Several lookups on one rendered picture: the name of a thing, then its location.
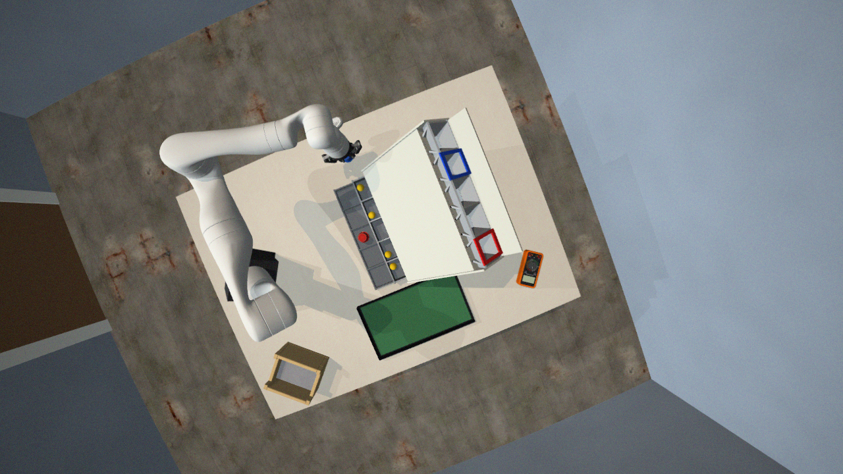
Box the orange digital multimeter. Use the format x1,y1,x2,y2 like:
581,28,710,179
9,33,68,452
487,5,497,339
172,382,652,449
516,250,543,288

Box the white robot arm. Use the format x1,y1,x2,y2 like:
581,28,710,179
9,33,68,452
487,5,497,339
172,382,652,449
159,104,349,342

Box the dark red rectangular frame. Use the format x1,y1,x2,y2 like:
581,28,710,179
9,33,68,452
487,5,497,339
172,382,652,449
474,228,503,266

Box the open wooden crate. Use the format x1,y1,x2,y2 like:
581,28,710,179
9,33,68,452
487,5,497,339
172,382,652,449
270,342,329,404

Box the dark blue rectangular frame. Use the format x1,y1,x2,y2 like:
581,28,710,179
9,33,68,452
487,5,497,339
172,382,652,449
439,148,471,180

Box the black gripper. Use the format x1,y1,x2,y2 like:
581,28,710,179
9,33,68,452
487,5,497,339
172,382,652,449
322,140,362,163

